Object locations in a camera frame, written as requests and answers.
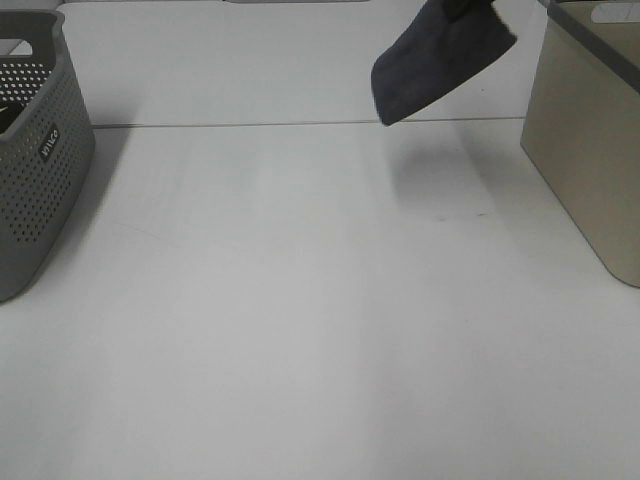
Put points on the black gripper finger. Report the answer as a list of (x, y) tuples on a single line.
[(457, 9)]

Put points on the dark grey towel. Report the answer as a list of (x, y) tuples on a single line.
[(433, 57)]

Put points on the beige plastic bin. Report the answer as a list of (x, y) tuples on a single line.
[(581, 129)]

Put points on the grey perforated plastic basket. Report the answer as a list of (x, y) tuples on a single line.
[(47, 144)]

